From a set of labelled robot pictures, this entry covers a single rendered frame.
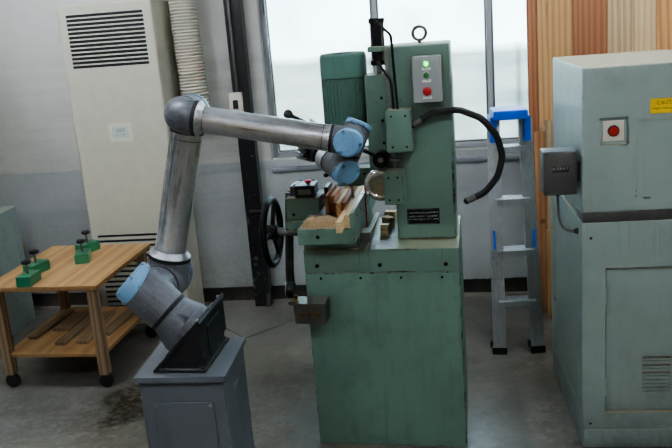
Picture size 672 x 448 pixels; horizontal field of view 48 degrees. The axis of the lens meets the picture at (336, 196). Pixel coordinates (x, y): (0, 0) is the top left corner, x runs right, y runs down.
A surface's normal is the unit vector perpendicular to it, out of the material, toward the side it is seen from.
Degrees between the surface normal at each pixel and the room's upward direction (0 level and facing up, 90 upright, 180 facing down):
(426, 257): 90
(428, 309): 90
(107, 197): 90
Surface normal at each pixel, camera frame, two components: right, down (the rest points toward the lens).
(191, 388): -0.11, 0.24
